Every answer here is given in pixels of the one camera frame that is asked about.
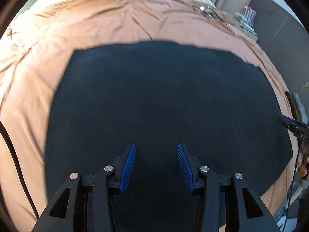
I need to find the black printed t-shirt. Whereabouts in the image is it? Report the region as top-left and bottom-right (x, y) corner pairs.
(45, 41), (293, 231)

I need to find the person's right hand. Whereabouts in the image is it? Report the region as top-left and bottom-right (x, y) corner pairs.
(297, 144), (308, 178)

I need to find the pale green bedside drawer unit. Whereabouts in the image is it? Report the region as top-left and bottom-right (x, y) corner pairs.
(233, 12), (258, 41)

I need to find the striped gift bag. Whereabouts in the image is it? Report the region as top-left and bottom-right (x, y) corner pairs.
(241, 2), (257, 26)

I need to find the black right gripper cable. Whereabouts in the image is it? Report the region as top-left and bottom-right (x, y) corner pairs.
(281, 125), (309, 232)

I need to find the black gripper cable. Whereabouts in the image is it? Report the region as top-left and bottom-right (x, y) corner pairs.
(281, 125), (309, 232)
(0, 120), (40, 221)

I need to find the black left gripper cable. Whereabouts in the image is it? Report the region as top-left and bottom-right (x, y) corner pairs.
(0, 120), (40, 221)

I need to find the black cable with earphones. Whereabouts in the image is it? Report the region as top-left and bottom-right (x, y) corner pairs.
(192, 4), (236, 35)

